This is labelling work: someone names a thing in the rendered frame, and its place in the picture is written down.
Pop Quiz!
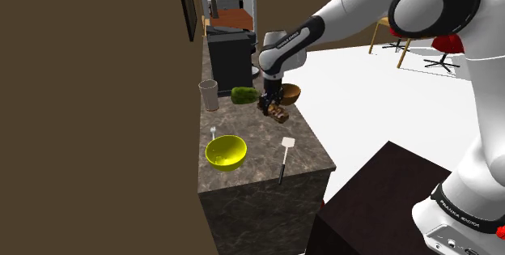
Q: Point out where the brown patterned lump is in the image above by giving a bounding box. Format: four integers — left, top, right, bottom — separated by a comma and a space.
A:
266, 103, 291, 125

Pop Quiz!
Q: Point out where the brown wooden bowl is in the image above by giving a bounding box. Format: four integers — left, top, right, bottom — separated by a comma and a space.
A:
279, 83, 302, 107

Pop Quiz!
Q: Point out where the green cucumber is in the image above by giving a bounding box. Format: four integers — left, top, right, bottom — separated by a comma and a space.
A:
230, 86, 261, 106

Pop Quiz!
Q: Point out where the black coffee machine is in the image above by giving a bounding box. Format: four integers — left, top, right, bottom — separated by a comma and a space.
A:
206, 25, 258, 98

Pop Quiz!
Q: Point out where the grey cup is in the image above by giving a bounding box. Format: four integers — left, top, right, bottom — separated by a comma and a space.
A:
197, 79, 220, 113

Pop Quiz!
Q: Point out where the orange-brown table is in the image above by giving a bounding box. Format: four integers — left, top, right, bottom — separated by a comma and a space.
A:
210, 8, 255, 32

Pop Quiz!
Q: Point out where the yellow bowl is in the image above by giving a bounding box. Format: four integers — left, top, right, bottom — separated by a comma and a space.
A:
204, 134, 248, 172

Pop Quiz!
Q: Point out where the red swivel chair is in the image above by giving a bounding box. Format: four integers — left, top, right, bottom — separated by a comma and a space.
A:
381, 26, 412, 53
422, 34, 467, 74

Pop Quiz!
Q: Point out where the wooden table with yellow legs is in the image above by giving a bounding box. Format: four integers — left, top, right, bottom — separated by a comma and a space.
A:
367, 15, 435, 70

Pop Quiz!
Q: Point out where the dark robot stand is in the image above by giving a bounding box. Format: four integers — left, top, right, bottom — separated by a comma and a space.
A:
304, 140, 453, 255

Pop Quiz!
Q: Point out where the white spatula with black handle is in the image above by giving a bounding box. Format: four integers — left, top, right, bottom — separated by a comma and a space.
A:
277, 136, 296, 186

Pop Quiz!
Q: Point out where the dark framed wall picture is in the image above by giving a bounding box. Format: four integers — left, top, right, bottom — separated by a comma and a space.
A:
174, 0, 197, 43

